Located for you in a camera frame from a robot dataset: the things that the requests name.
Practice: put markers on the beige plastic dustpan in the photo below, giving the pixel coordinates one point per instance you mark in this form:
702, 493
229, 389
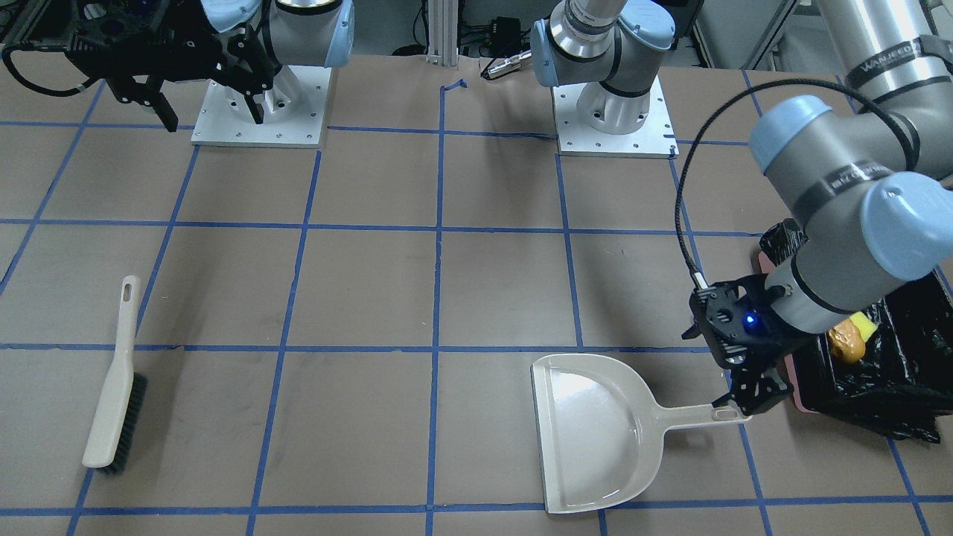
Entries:
601, 430

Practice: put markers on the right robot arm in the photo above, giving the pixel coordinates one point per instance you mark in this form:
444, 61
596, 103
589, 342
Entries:
295, 33

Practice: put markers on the green yellow sponge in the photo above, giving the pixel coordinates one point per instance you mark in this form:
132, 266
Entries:
865, 326

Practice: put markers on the yellow round bread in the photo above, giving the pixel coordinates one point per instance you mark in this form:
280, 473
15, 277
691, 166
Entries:
846, 343

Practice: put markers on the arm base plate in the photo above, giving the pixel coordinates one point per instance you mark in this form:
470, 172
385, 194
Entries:
293, 113
640, 130

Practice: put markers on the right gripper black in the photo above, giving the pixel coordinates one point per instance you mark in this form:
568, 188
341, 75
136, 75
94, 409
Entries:
195, 46

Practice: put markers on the silver cable connector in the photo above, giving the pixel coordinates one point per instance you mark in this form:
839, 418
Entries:
499, 67

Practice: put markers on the aluminium frame post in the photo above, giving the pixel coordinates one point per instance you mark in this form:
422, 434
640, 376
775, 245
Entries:
443, 33

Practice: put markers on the beige hand brush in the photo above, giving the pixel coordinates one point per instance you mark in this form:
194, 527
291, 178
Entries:
122, 393

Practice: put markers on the bin with black bag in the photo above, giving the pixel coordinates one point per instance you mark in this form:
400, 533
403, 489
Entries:
903, 383

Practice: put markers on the black box behind table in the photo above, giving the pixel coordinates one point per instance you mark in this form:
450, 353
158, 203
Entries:
503, 33

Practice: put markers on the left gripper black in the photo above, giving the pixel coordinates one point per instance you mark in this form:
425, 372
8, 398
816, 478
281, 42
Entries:
774, 344

